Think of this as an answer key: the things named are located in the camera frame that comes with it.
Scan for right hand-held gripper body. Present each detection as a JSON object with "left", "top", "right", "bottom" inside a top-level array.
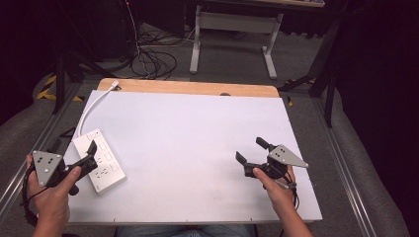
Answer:
[{"left": 243, "top": 143, "right": 310, "bottom": 182}]

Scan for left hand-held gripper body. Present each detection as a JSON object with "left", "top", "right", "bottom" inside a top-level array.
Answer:
[{"left": 32, "top": 149, "right": 88, "bottom": 197}]

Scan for white power strip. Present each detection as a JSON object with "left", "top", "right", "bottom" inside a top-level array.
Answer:
[{"left": 72, "top": 128, "right": 127, "bottom": 195}]

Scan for person's left hand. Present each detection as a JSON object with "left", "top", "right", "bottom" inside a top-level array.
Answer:
[{"left": 25, "top": 154, "right": 83, "bottom": 221}]

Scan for person's right hand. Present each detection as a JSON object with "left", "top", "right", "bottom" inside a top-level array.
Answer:
[{"left": 252, "top": 165, "right": 297, "bottom": 212}]

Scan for white table board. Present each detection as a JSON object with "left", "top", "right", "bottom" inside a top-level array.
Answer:
[{"left": 66, "top": 89, "right": 324, "bottom": 225}]

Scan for black tripod stand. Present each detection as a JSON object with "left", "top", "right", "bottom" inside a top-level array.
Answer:
[{"left": 52, "top": 0, "right": 117, "bottom": 116}]

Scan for black angled stand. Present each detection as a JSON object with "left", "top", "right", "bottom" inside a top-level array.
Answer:
[{"left": 277, "top": 18, "right": 344, "bottom": 129}]

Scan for person's blue jeans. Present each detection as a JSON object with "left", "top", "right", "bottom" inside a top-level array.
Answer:
[{"left": 114, "top": 223, "right": 257, "bottom": 237}]

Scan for black curtain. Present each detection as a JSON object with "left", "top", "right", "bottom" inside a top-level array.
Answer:
[
  {"left": 334, "top": 0, "right": 419, "bottom": 237},
  {"left": 0, "top": 0, "right": 62, "bottom": 126}
]

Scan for wooden desk top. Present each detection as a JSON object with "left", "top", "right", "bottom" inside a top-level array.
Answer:
[{"left": 201, "top": 0, "right": 326, "bottom": 9}]

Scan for aluminium rail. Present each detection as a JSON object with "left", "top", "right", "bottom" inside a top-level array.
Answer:
[
  {"left": 0, "top": 81, "right": 84, "bottom": 213},
  {"left": 310, "top": 97, "right": 378, "bottom": 237}
]

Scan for black bracket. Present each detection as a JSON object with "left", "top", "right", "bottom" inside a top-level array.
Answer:
[{"left": 44, "top": 125, "right": 77, "bottom": 153}]

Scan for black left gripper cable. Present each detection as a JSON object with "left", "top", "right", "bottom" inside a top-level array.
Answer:
[{"left": 20, "top": 162, "right": 50, "bottom": 229}]

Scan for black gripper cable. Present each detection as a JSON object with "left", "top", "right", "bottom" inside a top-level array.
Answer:
[
  {"left": 281, "top": 177, "right": 301, "bottom": 212},
  {"left": 20, "top": 162, "right": 50, "bottom": 229}
]

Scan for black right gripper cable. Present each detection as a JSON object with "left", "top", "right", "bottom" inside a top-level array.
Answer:
[{"left": 281, "top": 177, "right": 301, "bottom": 212}]

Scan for white power cable with plug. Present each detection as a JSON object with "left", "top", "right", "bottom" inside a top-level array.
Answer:
[{"left": 76, "top": 80, "right": 121, "bottom": 141}]

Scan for black floor cable tangle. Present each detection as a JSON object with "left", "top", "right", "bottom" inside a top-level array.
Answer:
[{"left": 128, "top": 29, "right": 180, "bottom": 81}]

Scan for grey metal desk frame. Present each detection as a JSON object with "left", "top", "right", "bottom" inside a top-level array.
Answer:
[{"left": 189, "top": 4, "right": 285, "bottom": 81}]

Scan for white floor cable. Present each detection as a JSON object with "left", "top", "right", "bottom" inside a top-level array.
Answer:
[{"left": 139, "top": 27, "right": 198, "bottom": 47}]

